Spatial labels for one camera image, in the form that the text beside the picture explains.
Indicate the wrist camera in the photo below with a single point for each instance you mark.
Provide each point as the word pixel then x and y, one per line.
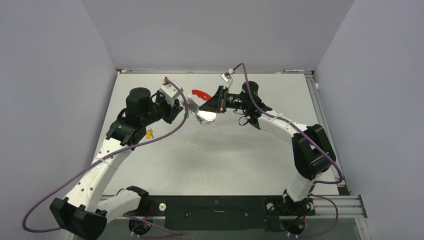
pixel 170 91
pixel 227 78

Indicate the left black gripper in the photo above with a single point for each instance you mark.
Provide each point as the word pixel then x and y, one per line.
pixel 172 111

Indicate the aluminium back rail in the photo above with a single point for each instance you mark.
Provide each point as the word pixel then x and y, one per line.
pixel 173 71

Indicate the aluminium rail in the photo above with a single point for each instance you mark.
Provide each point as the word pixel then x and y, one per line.
pixel 173 71
pixel 161 206
pixel 322 120

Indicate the aluminium front rail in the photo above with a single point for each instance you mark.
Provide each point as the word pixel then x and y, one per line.
pixel 161 206

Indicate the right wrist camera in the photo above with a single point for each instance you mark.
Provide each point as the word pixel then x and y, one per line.
pixel 227 78

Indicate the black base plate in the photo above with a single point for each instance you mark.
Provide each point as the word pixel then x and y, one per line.
pixel 230 222

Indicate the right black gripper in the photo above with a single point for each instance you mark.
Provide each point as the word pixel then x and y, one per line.
pixel 218 103

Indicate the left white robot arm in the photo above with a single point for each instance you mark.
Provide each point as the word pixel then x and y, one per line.
pixel 82 212

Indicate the aluminium right rail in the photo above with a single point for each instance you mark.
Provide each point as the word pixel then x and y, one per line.
pixel 322 120

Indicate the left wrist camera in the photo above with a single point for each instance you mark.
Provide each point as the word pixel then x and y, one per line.
pixel 170 91

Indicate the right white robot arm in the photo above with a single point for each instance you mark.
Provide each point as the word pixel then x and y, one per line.
pixel 312 152

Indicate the yellow key tag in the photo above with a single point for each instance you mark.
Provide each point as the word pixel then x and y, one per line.
pixel 149 133

